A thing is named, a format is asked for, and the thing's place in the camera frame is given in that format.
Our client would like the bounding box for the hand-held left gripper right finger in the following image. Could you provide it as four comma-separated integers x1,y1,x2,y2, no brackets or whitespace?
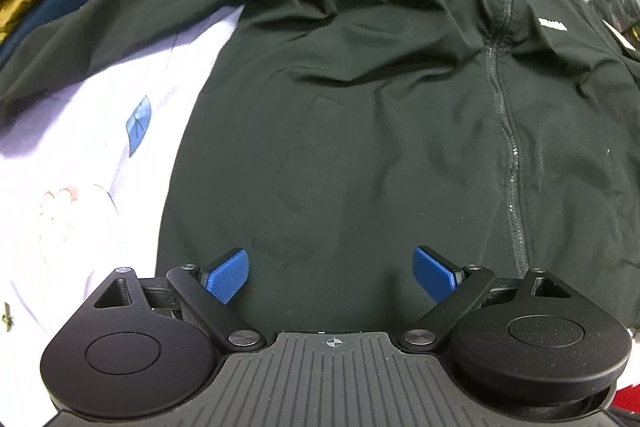
399,246,576,353

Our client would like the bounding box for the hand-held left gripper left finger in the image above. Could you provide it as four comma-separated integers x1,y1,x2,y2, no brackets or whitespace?
92,248,267,353

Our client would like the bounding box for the black zip jacket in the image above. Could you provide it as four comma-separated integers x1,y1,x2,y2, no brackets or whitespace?
0,0,640,338

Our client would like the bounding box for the white printed bed sheet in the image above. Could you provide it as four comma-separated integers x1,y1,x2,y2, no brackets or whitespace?
0,0,301,375

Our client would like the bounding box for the red object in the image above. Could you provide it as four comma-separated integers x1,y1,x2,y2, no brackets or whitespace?
611,386,640,427

